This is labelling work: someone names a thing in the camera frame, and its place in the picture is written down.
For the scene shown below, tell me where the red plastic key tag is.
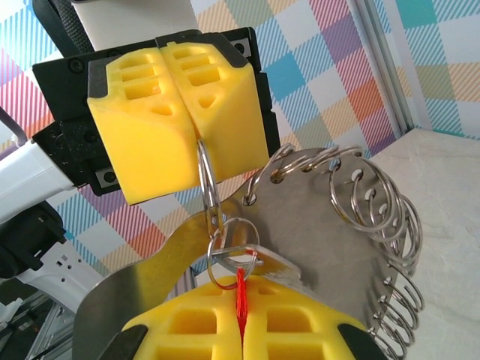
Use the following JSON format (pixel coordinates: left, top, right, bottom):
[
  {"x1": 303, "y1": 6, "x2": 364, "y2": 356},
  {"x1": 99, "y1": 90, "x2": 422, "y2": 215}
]
[{"x1": 235, "y1": 266, "x2": 249, "y2": 338}]

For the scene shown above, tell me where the aluminium frame post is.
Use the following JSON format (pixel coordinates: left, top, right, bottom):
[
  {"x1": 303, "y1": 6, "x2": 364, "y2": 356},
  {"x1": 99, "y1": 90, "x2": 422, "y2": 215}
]
[{"x1": 354, "y1": 0, "x2": 417, "y2": 134}]

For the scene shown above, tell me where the silver key with ring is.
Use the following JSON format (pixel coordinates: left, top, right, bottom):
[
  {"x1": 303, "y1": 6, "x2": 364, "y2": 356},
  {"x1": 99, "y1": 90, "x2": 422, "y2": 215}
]
[{"x1": 207, "y1": 218, "x2": 301, "y2": 290}]

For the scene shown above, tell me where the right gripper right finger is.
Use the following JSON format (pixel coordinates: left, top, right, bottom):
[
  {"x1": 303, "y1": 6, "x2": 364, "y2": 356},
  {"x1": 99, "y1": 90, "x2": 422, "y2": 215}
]
[{"x1": 242, "y1": 273, "x2": 384, "y2": 360}]

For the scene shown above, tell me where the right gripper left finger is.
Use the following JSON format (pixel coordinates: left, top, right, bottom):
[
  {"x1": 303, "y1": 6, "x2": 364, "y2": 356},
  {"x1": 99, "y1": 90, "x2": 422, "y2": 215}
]
[{"x1": 103, "y1": 274, "x2": 243, "y2": 360}]

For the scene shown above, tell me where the steel band keyring holder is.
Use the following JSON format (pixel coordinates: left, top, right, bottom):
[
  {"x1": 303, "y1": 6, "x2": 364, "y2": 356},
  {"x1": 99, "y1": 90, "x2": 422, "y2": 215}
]
[{"x1": 76, "y1": 140, "x2": 425, "y2": 360}]

